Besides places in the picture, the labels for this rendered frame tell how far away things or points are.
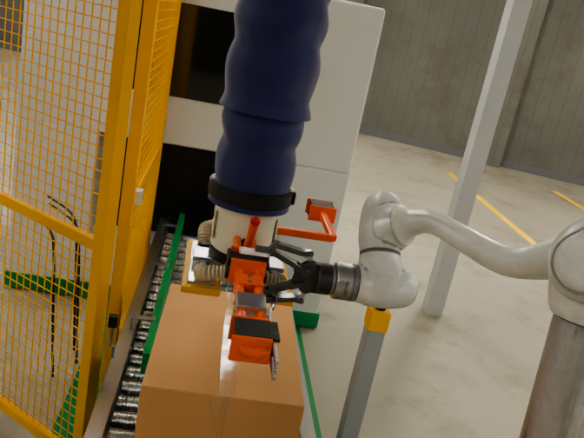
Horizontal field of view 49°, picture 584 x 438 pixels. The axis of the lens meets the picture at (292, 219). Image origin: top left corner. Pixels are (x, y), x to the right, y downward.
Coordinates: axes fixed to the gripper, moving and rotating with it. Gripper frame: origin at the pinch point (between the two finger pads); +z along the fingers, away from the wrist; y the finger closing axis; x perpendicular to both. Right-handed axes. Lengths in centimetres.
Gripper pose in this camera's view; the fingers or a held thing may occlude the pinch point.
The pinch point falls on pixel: (247, 268)
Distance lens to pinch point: 151.4
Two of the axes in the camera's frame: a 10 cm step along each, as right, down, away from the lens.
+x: -1.0, -3.2, 9.4
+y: -1.8, 9.4, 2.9
